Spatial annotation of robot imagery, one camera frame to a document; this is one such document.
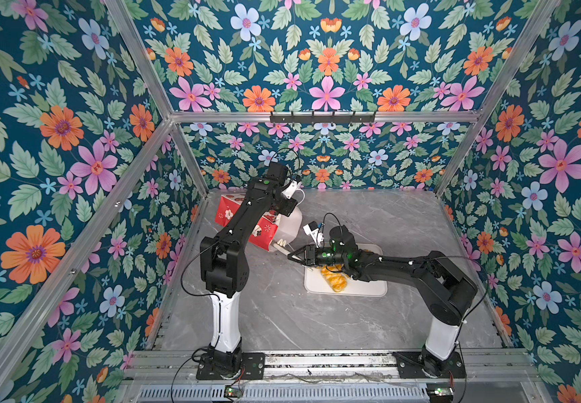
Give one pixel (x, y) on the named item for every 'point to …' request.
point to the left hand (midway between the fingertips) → (292, 199)
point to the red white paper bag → (269, 228)
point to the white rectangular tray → (316, 284)
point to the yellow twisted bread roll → (335, 276)
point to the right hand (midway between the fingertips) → (290, 256)
